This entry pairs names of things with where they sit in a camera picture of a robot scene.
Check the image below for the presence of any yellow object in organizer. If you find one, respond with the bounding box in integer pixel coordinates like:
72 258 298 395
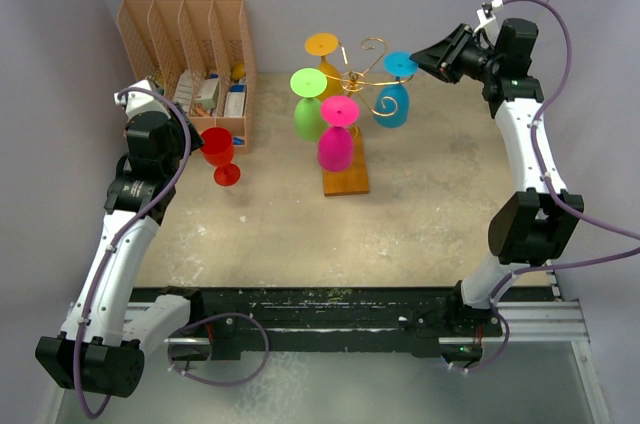
231 62 246 81

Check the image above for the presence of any white medicine box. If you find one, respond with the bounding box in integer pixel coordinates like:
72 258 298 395
194 78 219 112

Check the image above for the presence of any gold wire glass rack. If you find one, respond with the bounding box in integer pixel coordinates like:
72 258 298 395
327 36 398 117

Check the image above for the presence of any green plastic wine glass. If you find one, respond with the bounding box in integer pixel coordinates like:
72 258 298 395
290 67 327 142

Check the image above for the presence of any aluminium frame rail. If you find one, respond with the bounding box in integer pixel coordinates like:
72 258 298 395
492 268 611 424

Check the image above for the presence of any pink plastic wine glass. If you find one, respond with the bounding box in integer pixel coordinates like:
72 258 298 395
317 96 359 173

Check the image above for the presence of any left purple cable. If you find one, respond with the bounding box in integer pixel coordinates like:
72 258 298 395
72 86 194 420

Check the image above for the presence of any red plastic wine glass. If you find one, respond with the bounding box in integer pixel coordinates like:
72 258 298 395
200 127 241 187

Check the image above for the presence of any peach plastic file organizer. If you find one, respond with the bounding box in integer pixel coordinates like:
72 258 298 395
117 0 258 154

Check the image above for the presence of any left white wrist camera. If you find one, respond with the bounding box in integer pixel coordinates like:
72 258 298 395
114 91 168 120

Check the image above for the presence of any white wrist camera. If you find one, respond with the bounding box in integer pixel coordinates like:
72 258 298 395
114 91 168 120
474 0 504 34

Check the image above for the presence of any white blue box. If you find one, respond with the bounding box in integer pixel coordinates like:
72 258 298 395
223 84 247 118

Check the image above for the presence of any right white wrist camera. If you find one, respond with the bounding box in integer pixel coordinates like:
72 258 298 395
474 0 504 34

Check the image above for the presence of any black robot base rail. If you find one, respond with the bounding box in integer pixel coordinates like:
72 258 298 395
124 286 506 363

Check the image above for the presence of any orange plastic wine glass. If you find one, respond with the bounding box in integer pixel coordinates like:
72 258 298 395
305 33 343 101

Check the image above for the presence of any white blister pack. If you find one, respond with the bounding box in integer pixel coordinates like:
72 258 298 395
173 69 193 114

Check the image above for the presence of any wooden rack base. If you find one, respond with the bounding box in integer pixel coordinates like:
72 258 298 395
322 126 370 197

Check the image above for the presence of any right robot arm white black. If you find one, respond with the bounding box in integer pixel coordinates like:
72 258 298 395
410 18 584 335

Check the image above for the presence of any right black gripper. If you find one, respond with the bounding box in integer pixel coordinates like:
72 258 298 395
410 24 500 85

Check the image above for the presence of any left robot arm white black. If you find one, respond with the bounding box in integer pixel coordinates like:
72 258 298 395
35 103 206 398

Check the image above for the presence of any blue plastic wine glass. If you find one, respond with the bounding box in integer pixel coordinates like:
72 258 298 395
374 51 418 129

